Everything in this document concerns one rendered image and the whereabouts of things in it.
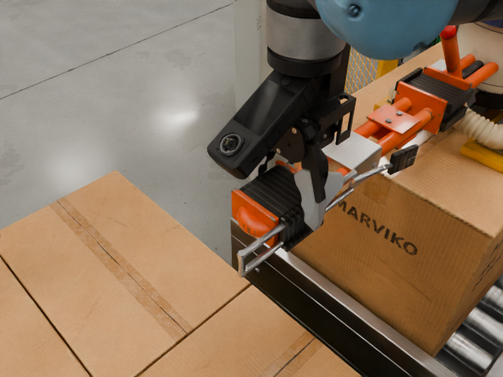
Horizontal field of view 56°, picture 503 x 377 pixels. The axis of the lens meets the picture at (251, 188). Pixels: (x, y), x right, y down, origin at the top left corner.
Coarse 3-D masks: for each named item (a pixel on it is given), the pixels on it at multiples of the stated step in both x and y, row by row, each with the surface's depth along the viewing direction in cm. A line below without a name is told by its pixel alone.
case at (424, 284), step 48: (432, 48) 117; (384, 96) 100; (432, 144) 88; (384, 192) 84; (432, 192) 78; (480, 192) 78; (336, 240) 101; (384, 240) 90; (432, 240) 81; (480, 240) 73; (384, 288) 96; (432, 288) 86; (480, 288) 95; (432, 336) 92
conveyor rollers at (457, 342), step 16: (496, 288) 113; (496, 304) 111; (464, 320) 108; (480, 320) 106; (496, 320) 107; (496, 336) 104; (448, 352) 104; (464, 352) 101; (480, 352) 100; (448, 368) 98; (480, 368) 99
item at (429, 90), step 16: (400, 80) 75; (416, 80) 77; (432, 80) 77; (448, 80) 76; (464, 80) 74; (400, 96) 75; (416, 96) 73; (432, 96) 71; (448, 96) 73; (464, 96) 72; (416, 112) 74; (448, 112) 71; (464, 112) 76; (432, 128) 73; (448, 128) 74
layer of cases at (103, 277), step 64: (128, 192) 138; (0, 256) 124; (64, 256) 120; (128, 256) 120; (192, 256) 120; (0, 320) 107; (64, 320) 107; (128, 320) 107; (192, 320) 107; (256, 320) 107
